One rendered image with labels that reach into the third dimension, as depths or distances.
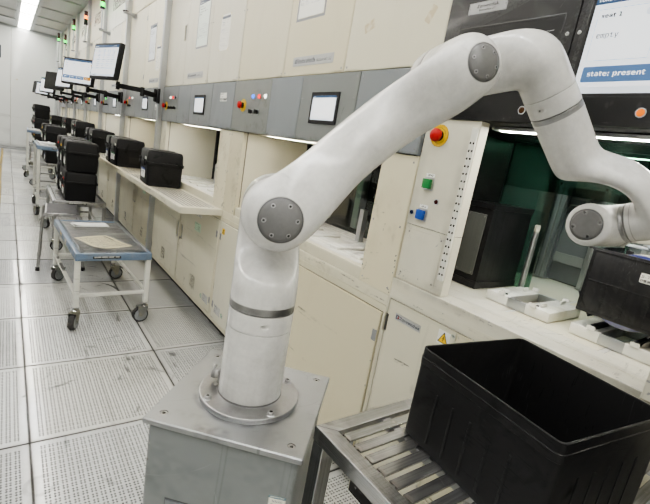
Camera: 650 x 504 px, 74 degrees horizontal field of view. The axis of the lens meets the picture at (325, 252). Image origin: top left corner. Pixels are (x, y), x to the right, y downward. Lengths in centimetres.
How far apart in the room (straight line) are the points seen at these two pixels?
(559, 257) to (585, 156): 125
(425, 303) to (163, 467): 89
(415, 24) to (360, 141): 93
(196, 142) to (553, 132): 343
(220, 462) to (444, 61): 73
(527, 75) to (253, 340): 66
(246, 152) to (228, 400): 190
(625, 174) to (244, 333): 73
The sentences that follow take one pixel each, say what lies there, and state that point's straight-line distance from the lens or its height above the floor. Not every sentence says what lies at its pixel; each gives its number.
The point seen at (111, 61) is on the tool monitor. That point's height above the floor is 164.
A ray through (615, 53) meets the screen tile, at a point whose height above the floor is 155.
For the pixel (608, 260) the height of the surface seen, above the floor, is 109.
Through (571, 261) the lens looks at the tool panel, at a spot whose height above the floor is 97.
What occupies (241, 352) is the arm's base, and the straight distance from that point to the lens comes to 78.
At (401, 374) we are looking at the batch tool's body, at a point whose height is 57.
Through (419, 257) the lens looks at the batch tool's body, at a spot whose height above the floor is 96.
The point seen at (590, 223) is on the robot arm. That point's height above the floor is 119.
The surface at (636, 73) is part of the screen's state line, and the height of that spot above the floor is 151.
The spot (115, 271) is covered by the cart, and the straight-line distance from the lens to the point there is 379.
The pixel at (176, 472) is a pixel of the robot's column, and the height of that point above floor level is 67.
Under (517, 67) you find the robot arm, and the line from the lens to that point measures 87.
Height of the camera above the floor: 123
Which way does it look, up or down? 13 degrees down
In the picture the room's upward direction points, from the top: 10 degrees clockwise
